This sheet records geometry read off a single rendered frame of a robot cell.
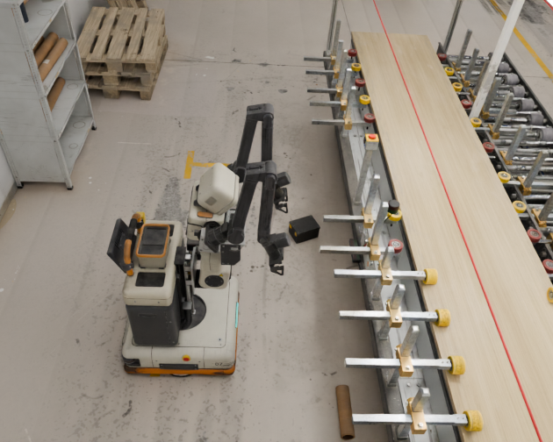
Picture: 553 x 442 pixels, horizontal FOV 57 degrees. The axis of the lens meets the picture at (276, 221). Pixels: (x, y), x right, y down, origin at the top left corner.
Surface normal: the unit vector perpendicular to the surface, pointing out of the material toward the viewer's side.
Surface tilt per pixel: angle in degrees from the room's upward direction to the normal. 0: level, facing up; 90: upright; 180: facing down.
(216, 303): 0
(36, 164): 90
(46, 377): 0
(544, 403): 0
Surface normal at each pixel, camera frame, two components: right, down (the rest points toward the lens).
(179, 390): 0.06, -0.70
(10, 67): 0.02, 0.71
